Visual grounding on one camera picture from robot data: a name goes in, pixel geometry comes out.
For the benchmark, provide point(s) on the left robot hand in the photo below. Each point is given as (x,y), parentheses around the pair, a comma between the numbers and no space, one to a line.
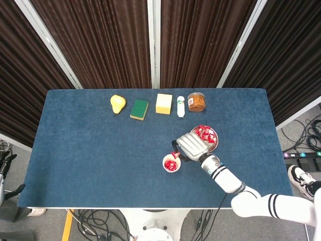
(2,185)

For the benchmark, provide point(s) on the blue fabric table mat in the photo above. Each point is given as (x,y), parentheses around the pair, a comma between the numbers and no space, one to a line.
(100,150)

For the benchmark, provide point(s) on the yellow pear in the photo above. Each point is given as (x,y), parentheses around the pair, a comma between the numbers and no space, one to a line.
(117,104)

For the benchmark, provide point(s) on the clear jar of orange snacks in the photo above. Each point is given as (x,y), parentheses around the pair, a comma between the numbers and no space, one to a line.
(196,103)

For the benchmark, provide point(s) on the white partition rail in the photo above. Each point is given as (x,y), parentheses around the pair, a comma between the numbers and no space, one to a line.
(298,113)
(15,143)

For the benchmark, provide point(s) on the small white bottle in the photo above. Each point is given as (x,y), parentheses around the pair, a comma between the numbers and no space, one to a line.
(180,106)

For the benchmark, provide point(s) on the white partition post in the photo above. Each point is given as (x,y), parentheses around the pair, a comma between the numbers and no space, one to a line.
(153,50)
(51,45)
(242,44)

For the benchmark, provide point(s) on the brown pleated curtain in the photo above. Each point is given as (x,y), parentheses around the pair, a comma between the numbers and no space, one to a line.
(200,37)
(100,37)
(20,75)
(288,50)

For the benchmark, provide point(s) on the yellow floor tape strip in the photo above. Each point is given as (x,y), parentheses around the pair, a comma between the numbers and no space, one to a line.
(67,226)

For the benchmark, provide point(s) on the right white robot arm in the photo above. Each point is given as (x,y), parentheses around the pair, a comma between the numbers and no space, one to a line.
(225,178)

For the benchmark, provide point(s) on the white shoe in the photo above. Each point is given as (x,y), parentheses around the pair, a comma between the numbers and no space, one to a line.
(36,212)

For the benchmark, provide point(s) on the round metal plate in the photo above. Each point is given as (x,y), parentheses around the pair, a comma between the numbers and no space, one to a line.
(212,146)

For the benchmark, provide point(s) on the red candy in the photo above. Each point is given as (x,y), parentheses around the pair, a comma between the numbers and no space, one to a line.
(176,154)
(168,165)
(175,166)

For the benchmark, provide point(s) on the black foot pedal unit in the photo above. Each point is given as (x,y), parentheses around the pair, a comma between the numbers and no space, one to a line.
(303,162)

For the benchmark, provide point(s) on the white paper cup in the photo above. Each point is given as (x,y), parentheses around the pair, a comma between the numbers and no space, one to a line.
(171,172)

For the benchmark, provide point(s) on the white and black sneaker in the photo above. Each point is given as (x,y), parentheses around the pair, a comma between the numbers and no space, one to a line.
(299,178)

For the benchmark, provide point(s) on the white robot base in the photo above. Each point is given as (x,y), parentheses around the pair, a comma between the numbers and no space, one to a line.
(155,226)

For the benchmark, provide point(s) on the grey trouser leg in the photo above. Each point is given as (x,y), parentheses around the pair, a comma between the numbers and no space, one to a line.
(15,213)

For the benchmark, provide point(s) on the yellow and white sponge block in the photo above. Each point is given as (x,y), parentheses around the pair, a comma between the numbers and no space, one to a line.
(164,103)

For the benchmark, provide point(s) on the green and yellow sponge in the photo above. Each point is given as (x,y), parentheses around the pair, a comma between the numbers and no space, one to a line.
(139,109)

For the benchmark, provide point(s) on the dark trouser leg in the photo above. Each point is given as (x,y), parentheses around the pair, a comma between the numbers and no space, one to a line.
(317,189)

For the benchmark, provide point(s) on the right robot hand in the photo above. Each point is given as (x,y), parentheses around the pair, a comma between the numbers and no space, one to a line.
(193,146)

